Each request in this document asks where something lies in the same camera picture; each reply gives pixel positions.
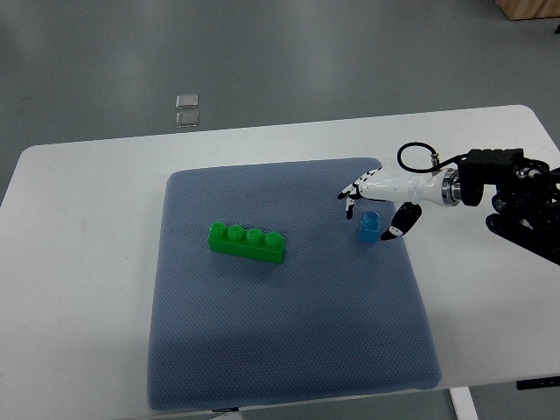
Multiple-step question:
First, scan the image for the blue-grey fabric mat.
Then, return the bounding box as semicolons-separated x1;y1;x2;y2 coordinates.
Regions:
148;157;441;410

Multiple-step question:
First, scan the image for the black label under table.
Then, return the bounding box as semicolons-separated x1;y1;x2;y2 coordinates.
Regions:
212;407;240;414

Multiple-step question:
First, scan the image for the long green block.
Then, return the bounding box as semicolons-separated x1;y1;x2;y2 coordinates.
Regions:
207;221;285;264

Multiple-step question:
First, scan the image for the black table control panel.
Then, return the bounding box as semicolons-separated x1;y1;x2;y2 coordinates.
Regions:
516;376;560;390

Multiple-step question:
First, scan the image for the upper metal floor plate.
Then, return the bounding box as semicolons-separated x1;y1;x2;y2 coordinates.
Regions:
176;93;199;109

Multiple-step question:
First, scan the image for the wooden box corner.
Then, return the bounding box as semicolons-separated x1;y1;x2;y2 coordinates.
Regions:
494;0;560;21

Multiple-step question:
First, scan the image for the small blue block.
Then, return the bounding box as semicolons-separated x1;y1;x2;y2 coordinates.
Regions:
358;212;380;243

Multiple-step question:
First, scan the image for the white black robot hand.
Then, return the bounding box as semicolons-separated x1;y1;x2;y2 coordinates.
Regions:
338;167;461;241

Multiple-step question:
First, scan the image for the white table leg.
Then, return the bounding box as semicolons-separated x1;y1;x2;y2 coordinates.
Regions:
449;387;479;420

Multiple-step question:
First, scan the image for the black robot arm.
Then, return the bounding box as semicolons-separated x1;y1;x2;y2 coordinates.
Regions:
396;142;559;264

